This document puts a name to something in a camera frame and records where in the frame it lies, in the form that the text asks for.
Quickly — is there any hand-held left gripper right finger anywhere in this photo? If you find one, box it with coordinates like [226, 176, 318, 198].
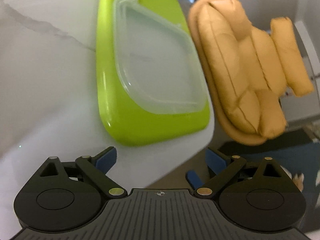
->
[196, 148, 284, 200]

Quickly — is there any person's right leg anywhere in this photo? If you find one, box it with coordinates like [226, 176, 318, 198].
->
[217, 129, 320, 180]

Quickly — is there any orange padded chair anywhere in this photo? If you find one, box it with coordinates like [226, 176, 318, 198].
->
[187, 0, 314, 146]

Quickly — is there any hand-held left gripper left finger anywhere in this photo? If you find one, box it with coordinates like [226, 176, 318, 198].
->
[39, 147, 128, 198]

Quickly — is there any clear plastic lid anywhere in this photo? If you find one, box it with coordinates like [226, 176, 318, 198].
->
[112, 0, 205, 114]

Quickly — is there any white marble desktop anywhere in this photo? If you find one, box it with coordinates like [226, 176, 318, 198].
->
[0, 0, 216, 188]

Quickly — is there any lime green plastic tray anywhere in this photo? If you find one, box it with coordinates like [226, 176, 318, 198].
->
[96, 0, 210, 147]

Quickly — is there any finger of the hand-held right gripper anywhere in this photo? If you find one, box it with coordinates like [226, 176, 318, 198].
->
[186, 170, 203, 189]

